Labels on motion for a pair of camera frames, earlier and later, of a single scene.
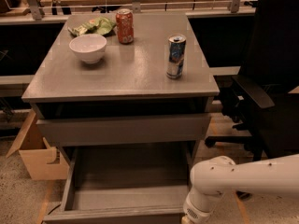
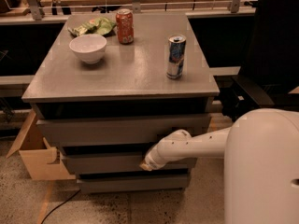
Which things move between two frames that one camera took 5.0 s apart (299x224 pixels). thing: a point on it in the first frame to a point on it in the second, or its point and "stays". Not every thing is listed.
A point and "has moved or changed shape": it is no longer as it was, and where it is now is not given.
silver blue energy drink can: [176, 56] stays
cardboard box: [42, 161] stays
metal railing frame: [36, 7] stays
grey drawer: [124, 185] has moved or changed shape
